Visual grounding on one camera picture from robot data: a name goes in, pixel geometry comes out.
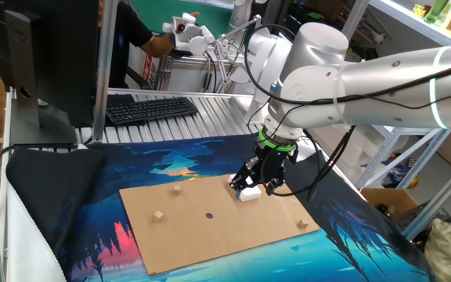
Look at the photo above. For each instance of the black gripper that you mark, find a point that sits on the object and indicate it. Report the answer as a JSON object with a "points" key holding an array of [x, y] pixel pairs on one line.
{"points": [[270, 164]]}

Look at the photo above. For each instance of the white rectangular sponge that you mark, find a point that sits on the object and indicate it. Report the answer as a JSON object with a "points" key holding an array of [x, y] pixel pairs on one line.
{"points": [[251, 194]]}

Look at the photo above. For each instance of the white haptic control device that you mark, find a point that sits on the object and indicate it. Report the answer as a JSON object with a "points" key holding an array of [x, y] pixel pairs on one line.
{"points": [[188, 33]]}

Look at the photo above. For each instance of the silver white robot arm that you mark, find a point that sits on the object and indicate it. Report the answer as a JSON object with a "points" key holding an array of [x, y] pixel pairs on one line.
{"points": [[386, 78]]}

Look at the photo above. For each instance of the bare person forearm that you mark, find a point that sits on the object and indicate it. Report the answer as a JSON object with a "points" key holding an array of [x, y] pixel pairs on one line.
{"points": [[157, 46]]}

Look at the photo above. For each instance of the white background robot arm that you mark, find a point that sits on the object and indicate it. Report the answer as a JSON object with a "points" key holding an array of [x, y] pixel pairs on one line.
{"points": [[266, 58]]}

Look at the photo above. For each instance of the person hand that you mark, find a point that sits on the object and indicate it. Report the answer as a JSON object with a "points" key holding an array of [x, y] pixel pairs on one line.
{"points": [[195, 15]]}

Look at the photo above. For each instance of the small wooden cube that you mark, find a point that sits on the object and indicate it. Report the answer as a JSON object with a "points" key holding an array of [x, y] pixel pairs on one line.
{"points": [[158, 215], [302, 223], [176, 189]]}

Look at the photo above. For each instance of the brown cardboard sheet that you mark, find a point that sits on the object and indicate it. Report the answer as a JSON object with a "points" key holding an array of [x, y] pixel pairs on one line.
{"points": [[210, 243]]}

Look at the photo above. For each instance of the white foam block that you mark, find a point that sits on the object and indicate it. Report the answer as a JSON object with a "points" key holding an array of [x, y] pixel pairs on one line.
{"points": [[351, 152]]}

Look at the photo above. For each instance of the silver metal cart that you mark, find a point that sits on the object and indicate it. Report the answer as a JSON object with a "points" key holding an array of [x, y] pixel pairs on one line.
{"points": [[186, 76]]}

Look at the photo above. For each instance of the printed landscape cloth mat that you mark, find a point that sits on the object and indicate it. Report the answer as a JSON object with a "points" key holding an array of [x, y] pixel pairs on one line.
{"points": [[131, 168]]}

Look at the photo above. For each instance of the open cardboard box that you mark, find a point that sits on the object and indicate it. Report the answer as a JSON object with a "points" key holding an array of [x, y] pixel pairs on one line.
{"points": [[390, 197]]}

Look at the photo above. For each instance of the black keyboard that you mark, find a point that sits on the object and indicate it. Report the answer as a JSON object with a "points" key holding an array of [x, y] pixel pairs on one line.
{"points": [[151, 109]]}

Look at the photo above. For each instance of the white box red print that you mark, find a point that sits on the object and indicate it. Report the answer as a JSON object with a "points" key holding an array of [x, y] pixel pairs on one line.
{"points": [[147, 68]]}

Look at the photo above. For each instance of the person in black shirt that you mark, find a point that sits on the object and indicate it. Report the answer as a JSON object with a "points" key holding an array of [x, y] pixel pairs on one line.
{"points": [[129, 35]]}

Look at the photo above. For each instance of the beige fabric bag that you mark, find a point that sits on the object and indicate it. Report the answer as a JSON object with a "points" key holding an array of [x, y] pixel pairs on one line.
{"points": [[450, 250]]}

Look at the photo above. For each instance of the white metal shelf rack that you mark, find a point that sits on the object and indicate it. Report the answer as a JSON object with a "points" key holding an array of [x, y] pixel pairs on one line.
{"points": [[405, 19]]}

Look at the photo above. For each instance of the black computer monitor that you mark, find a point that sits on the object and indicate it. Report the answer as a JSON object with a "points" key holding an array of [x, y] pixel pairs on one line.
{"points": [[65, 58]]}

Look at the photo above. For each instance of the yellow puzzle cube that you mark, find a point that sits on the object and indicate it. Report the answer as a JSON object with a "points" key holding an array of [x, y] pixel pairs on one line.
{"points": [[419, 9]]}

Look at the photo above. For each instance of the green bottle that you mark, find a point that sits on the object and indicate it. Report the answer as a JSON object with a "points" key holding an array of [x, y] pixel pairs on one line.
{"points": [[436, 9]]}

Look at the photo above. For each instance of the grey monitor stand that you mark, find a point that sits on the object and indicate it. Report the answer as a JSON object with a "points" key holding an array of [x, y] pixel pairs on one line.
{"points": [[24, 78]]}

